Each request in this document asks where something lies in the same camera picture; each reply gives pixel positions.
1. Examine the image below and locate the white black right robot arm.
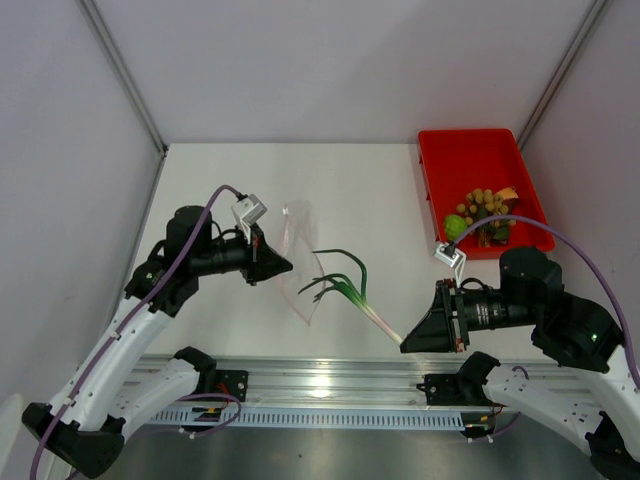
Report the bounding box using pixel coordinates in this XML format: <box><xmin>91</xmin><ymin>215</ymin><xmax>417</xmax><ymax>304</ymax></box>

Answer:
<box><xmin>400</xmin><ymin>247</ymin><xmax>639</xmax><ymax>479</ymax></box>

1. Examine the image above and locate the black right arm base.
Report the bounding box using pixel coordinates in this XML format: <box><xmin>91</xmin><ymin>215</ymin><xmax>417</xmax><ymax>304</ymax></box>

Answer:
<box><xmin>416</xmin><ymin>373</ymin><xmax>494</xmax><ymax>407</ymax></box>

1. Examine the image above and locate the clear pink-dotted zip bag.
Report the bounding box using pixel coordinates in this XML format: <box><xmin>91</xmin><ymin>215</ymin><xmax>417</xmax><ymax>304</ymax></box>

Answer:
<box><xmin>276</xmin><ymin>200</ymin><xmax>326</xmax><ymax>326</ymax></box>

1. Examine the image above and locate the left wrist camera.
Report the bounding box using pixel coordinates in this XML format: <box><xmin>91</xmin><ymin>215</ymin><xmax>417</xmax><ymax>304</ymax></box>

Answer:
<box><xmin>231</xmin><ymin>194</ymin><xmax>267</xmax><ymax>240</ymax></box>

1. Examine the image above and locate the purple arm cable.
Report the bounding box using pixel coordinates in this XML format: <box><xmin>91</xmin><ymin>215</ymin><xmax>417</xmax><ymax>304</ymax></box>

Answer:
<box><xmin>452</xmin><ymin>214</ymin><xmax>640</xmax><ymax>444</ymax></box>
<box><xmin>29</xmin><ymin>184</ymin><xmax>251</xmax><ymax>480</ymax></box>

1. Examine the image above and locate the red plastic bin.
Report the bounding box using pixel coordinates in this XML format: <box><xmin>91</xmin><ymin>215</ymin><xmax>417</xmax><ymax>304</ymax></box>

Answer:
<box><xmin>418</xmin><ymin>128</ymin><xmax>546</xmax><ymax>241</ymax></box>

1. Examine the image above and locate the brown longan fruit bunch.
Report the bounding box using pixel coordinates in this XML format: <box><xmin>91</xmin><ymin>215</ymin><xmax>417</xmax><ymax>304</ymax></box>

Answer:
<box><xmin>455</xmin><ymin>189</ymin><xmax>519</xmax><ymax>248</ymax></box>

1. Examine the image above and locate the aluminium corner post right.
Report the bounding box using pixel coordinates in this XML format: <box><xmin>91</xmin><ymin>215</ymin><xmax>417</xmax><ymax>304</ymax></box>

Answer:
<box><xmin>516</xmin><ymin>0</ymin><xmax>614</xmax><ymax>151</ymax></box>

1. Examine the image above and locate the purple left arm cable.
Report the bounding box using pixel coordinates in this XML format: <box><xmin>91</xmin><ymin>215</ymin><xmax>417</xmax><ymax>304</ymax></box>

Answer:
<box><xmin>29</xmin><ymin>184</ymin><xmax>251</xmax><ymax>480</ymax></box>

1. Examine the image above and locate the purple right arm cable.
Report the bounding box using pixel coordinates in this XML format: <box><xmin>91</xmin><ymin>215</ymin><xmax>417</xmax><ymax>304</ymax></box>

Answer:
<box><xmin>452</xmin><ymin>214</ymin><xmax>640</xmax><ymax>444</ymax></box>

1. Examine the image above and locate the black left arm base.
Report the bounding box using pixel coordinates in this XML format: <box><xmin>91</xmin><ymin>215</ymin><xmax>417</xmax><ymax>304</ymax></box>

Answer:
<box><xmin>196</xmin><ymin>370</ymin><xmax>249</xmax><ymax>402</ymax></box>

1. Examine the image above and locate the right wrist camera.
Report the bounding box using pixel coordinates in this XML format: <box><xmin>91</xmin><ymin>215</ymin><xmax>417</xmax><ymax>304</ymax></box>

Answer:
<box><xmin>433</xmin><ymin>242</ymin><xmax>467</xmax><ymax>285</ymax></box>

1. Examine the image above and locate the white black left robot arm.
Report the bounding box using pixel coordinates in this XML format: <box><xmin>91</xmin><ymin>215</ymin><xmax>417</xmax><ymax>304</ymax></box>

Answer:
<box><xmin>22</xmin><ymin>196</ymin><xmax>293</xmax><ymax>479</ymax></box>

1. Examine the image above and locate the aluminium corner post left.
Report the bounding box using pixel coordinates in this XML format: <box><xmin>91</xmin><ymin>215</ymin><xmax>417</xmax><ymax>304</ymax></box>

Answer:
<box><xmin>76</xmin><ymin>0</ymin><xmax>168</xmax><ymax>158</ymax></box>

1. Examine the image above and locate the green custard apple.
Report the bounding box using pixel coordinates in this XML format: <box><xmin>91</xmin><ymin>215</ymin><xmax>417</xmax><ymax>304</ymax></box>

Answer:
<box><xmin>443</xmin><ymin>214</ymin><xmax>468</xmax><ymax>242</ymax></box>

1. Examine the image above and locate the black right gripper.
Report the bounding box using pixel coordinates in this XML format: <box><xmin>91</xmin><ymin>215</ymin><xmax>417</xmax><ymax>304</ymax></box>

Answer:
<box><xmin>400</xmin><ymin>277</ymin><xmax>537</xmax><ymax>351</ymax></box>

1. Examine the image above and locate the aluminium corner post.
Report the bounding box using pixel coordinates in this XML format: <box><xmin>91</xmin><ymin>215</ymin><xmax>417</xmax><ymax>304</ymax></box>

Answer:
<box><xmin>76</xmin><ymin>0</ymin><xmax>168</xmax><ymax>158</ymax></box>
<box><xmin>516</xmin><ymin>0</ymin><xmax>614</xmax><ymax>151</ymax></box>

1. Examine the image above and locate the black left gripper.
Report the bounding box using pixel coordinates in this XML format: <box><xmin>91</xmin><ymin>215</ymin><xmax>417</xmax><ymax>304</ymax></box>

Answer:
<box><xmin>192</xmin><ymin>221</ymin><xmax>293</xmax><ymax>286</ymax></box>

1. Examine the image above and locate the aluminium front rail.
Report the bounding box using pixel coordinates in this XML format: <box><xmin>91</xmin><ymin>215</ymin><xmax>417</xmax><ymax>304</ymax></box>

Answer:
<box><xmin>124</xmin><ymin>354</ymin><xmax>611</xmax><ymax>412</ymax></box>

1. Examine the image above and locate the green spring onion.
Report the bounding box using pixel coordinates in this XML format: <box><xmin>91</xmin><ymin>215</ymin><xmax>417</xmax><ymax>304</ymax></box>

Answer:
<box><xmin>297</xmin><ymin>249</ymin><xmax>402</xmax><ymax>347</ymax></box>

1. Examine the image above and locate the white slotted cable duct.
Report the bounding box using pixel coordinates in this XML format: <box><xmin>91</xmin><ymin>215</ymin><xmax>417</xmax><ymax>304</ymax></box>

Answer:
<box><xmin>148</xmin><ymin>406</ymin><xmax>465</xmax><ymax>431</ymax></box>

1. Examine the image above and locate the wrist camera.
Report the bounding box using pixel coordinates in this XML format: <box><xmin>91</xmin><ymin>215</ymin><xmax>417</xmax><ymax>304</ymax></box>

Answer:
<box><xmin>231</xmin><ymin>194</ymin><xmax>267</xmax><ymax>240</ymax></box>
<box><xmin>433</xmin><ymin>242</ymin><xmax>467</xmax><ymax>285</ymax></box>

